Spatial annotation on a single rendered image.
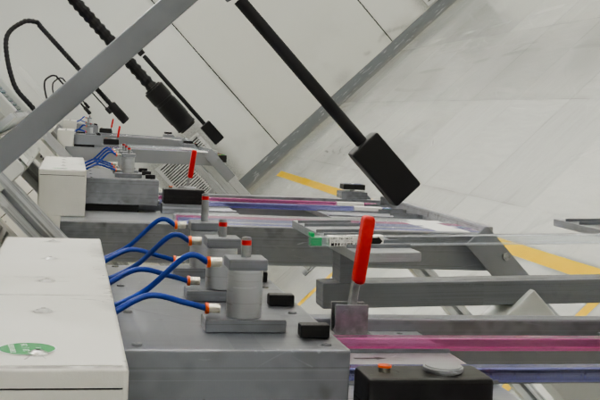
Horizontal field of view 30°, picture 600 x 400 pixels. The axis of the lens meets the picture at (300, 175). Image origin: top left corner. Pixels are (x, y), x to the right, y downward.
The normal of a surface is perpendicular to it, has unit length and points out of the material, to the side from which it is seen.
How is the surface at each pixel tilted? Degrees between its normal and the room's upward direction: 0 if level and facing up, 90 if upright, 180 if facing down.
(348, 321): 90
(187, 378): 90
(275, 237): 90
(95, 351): 44
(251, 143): 90
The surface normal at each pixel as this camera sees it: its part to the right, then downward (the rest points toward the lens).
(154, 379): 0.20, 0.06
